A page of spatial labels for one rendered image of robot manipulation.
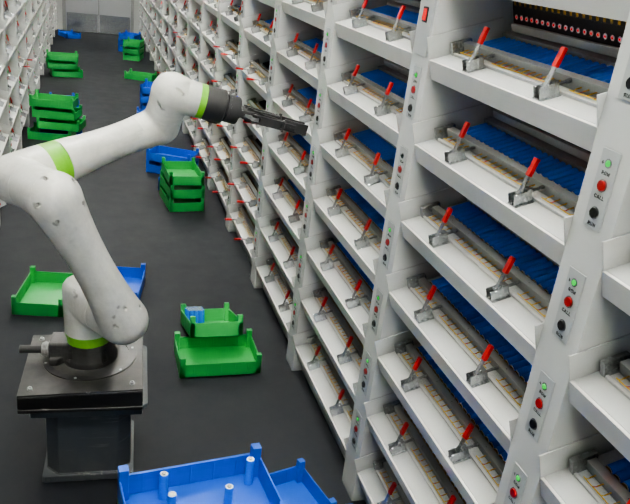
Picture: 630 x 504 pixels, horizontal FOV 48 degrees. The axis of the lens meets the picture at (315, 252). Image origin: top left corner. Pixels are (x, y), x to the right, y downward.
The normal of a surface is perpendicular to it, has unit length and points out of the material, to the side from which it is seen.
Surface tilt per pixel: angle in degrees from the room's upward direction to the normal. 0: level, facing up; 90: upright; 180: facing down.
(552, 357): 90
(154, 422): 0
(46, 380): 2
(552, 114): 108
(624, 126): 90
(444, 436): 18
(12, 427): 0
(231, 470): 90
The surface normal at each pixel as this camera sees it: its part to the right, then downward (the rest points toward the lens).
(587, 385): -0.18, -0.87
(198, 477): 0.38, 0.40
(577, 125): -0.94, 0.29
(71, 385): 0.07, -0.92
